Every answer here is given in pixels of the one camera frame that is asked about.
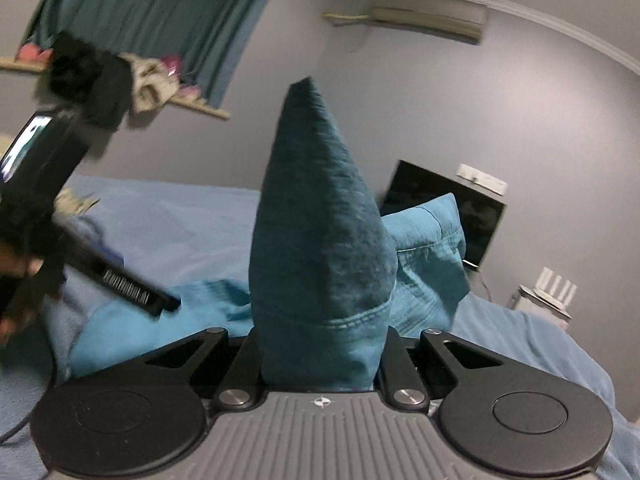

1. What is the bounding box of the white power strip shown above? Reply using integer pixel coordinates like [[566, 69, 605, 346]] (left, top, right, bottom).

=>
[[457, 163, 508, 195]]

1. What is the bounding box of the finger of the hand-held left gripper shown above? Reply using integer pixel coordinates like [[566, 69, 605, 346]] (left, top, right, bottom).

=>
[[54, 217, 182, 319]]

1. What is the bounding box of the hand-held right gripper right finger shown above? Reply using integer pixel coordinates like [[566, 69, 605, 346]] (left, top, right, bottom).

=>
[[374, 329, 505, 407]]

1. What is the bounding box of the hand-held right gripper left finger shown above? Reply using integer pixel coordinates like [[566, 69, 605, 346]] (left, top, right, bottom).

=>
[[144, 327, 268, 407]]

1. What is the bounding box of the white air conditioner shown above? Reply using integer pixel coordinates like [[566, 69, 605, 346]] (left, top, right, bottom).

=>
[[367, 6, 488, 44]]

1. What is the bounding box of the pink item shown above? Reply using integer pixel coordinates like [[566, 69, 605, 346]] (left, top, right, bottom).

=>
[[16, 43, 53, 64]]

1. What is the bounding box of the black monitor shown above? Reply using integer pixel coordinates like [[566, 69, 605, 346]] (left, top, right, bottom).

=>
[[380, 159, 507, 268]]

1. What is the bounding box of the blue fleece blanket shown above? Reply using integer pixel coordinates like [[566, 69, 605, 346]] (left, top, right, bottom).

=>
[[0, 175, 640, 480]]

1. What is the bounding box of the person's left hand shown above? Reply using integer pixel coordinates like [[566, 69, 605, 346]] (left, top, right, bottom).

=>
[[0, 245, 47, 343]]

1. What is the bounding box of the teal curtain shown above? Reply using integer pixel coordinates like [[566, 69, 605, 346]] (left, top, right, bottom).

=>
[[25, 0, 293, 108]]

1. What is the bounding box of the beige crumpled cloth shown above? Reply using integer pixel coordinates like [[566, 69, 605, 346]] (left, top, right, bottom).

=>
[[121, 54, 179, 114]]

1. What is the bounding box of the thin monitor cable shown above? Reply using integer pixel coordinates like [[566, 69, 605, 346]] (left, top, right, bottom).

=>
[[464, 259, 495, 302]]

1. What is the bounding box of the wooden window shelf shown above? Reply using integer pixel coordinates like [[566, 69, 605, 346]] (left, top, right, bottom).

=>
[[0, 56, 231, 121]]

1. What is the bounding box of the beige air conditioner pipe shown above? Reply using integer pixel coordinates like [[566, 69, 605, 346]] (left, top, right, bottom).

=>
[[322, 11, 372, 24]]

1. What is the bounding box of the black cable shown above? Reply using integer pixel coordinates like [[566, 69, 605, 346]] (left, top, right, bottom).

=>
[[0, 330, 60, 447]]

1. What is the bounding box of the teal hoodie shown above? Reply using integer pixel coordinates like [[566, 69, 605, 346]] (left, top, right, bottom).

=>
[[67, 76, 472, 395]]

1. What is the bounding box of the white router with antennas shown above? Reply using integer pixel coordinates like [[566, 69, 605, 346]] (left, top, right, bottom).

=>
[[510, 267, 577, 332]]

